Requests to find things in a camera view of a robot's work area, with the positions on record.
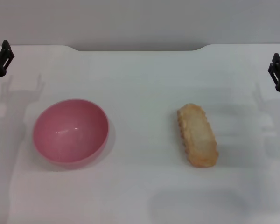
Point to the long golden bread loaf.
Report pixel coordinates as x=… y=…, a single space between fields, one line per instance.
x=198 y=135

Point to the pink plastic bowl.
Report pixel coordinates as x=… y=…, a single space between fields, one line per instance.
x=70 y=133

